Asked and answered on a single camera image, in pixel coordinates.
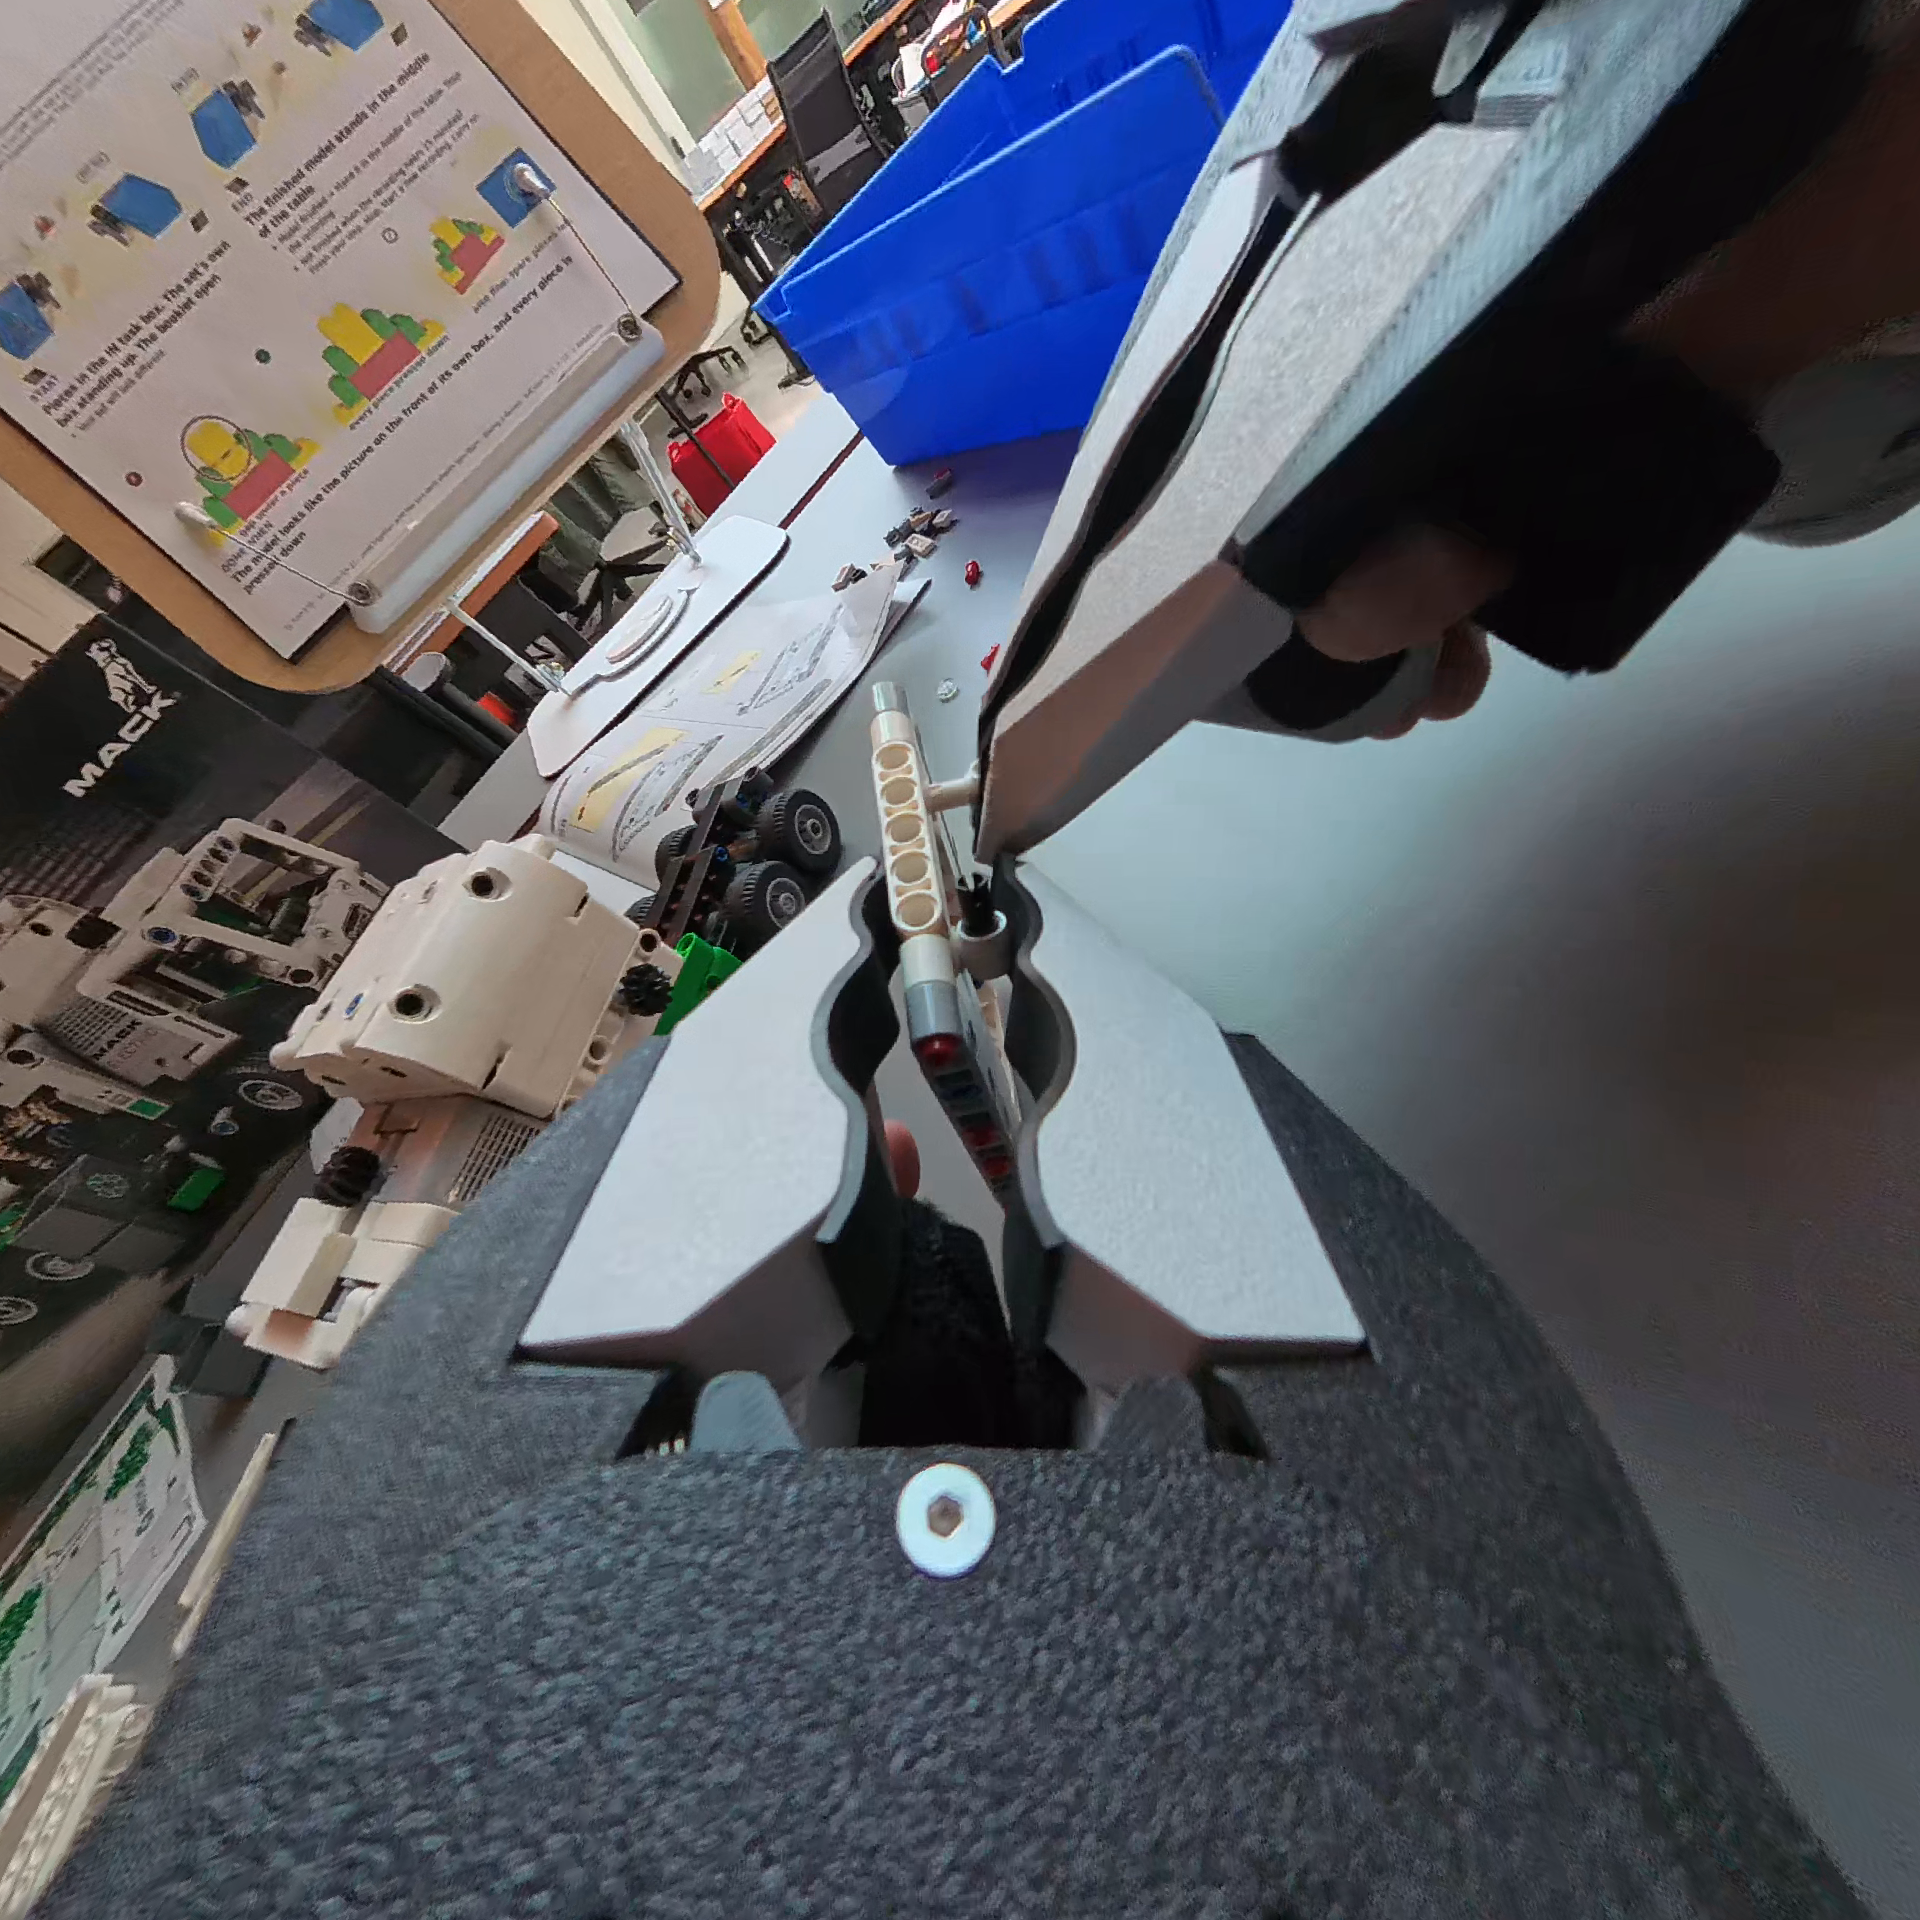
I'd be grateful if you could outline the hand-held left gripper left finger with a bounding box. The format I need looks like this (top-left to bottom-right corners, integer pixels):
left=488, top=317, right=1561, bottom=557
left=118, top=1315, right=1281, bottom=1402
left=515, top=857, right=902, bottom=1442

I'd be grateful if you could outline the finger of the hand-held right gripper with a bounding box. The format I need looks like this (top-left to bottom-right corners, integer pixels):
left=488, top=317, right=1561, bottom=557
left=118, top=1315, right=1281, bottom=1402
left=979, top=142, right=1641, bottom=859
left=979, top=135, right=1307, bottom=753

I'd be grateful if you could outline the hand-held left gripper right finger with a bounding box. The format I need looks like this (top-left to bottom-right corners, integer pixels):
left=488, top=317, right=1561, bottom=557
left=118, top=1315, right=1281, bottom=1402
left=992, top=861, right=1370, bottom=1427

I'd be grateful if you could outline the white brick panel assembly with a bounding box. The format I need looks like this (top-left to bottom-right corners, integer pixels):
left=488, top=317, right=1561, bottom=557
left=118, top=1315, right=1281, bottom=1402
left=872, top=682, right=1038, bottom=1204

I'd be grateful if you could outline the dark building set box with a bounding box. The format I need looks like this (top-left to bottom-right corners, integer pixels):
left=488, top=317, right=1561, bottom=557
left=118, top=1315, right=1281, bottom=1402
left=0, top=613, right=470, bottom=1823

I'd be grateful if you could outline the person's right hand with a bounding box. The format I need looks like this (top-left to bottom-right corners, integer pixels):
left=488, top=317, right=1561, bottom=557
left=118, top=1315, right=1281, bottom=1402
left=1294, top=105, right=1920, bottom=746

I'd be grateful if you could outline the cluster of small dark pieces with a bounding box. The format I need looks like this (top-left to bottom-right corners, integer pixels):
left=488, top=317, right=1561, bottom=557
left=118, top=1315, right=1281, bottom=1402
left=832, top=465, right=971, bottom=596

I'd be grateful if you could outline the blue plastic bin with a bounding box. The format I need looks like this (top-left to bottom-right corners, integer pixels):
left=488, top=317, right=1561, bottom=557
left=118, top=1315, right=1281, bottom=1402
left=749, top=0, right=1296, bottom=470

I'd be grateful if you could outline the white green toy truck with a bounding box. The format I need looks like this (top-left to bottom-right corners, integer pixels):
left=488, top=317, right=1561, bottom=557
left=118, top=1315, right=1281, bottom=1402
left=224, top=780, right=846, bottom=1374

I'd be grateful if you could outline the red crate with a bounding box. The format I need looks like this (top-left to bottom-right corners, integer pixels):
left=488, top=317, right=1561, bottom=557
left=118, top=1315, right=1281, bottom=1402
left=666, top=394, right=777, bottom=522

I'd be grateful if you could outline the instruction booklet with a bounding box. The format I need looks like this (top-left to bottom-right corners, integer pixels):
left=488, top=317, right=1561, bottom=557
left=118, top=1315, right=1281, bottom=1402
left=537, top=577, right=936, bottom=876

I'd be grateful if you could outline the black office chair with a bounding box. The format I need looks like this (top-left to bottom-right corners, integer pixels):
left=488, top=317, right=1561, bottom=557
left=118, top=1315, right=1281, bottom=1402
left=766, top=12, right=889, bottom=214

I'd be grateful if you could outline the wooden instruction board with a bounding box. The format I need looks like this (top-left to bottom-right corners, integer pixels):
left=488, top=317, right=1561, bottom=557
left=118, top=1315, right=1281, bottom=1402
left=0, top=0, right=724, bottom=698

